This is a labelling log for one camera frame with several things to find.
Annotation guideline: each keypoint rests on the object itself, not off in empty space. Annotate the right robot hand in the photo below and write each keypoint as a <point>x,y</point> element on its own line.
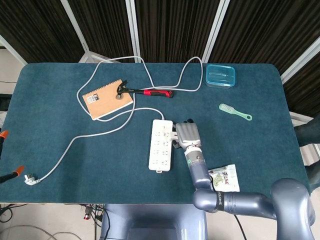
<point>188,135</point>

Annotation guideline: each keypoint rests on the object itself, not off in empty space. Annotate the white plug adapter cube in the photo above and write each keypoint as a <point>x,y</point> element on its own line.
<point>173,135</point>

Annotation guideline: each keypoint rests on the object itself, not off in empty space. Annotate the white power strip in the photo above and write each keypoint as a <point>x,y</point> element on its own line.
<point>160,150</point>

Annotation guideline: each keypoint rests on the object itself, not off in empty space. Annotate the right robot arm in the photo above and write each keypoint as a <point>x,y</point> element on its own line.
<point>237,202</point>

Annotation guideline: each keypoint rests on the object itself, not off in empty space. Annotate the mint green brush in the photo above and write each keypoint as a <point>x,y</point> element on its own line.
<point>226,108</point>

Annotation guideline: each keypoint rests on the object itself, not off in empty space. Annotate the black and red claw hammer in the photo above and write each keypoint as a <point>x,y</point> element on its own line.
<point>157,93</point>

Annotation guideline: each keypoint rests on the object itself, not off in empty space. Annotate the white snack bag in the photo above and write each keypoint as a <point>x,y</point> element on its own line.
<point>225,178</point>

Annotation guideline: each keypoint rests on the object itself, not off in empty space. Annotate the clear container with teal lid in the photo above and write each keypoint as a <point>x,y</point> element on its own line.
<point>221,75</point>

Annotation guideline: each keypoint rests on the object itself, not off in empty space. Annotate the brown kraft spiral notebook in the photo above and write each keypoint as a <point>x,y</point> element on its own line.
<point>107,102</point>

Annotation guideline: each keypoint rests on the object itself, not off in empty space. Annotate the teal table cloth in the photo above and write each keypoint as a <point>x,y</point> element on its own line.
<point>100,162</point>

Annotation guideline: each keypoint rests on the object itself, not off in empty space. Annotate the blue-grey robot torso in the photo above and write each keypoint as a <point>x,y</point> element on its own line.
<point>150,220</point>

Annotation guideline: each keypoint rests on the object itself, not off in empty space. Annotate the dark grey stand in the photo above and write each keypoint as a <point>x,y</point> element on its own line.
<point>308,132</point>

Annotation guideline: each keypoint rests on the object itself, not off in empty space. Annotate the orange and black clamp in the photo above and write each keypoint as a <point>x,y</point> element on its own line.
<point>4,134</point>

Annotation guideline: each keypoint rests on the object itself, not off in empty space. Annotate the white partition frame post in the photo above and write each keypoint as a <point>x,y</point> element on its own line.
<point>12,48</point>
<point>300,60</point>
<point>132,25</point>
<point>215,30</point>
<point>75,25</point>

